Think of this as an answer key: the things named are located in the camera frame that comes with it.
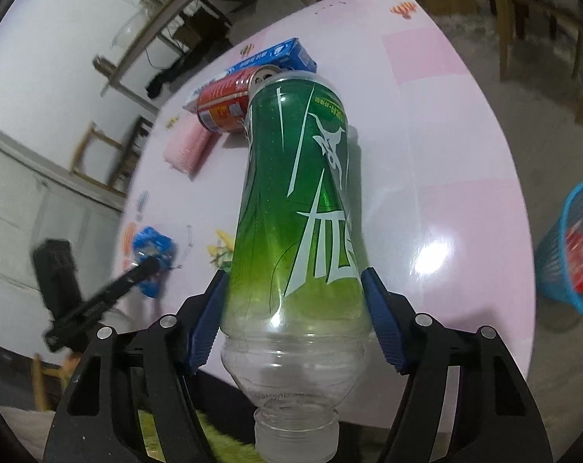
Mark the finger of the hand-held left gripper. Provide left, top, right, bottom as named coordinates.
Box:
left=96, top=255, right=163, bottom=306

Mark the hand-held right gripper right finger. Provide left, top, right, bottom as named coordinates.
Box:
left=360, top=266, right=553, bottom=463

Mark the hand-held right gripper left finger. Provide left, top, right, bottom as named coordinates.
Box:
left=43, top=267, right=229, bottom=463

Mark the blue packet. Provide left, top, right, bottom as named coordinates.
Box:
left=130, top=226, right=177, bottom=298

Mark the green plastic bottle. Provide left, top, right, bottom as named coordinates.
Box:
left=219, top=71, right=374, bottom=463

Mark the pink textured cloth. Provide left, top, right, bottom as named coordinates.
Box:
left=163, top=116, right=215, bottom=174

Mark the blue plastic basket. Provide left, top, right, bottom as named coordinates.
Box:
left=535, top=181, right=583, bottom=319

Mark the red drink can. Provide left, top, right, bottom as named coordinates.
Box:
left=196, top=65, right=285, bottom=133

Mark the blue tissue pack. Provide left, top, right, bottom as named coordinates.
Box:
left=184, top=37, right=318, bottom=112

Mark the plain wooden chair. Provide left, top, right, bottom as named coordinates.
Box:
left=70, top=116, right=152, bottom=194

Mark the green shaggy mat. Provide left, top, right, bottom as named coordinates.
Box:
left=128, top=410, right=258, bottom=463

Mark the pink tablecloth table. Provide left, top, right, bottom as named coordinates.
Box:
left=111, top=0, right=536, bottom=432

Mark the grey wooden desk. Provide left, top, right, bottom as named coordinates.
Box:
left=94, top=0, right=331, bottom=102

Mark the clear plastic container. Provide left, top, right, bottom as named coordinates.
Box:
left=111, top=7, right=148, bottom=49

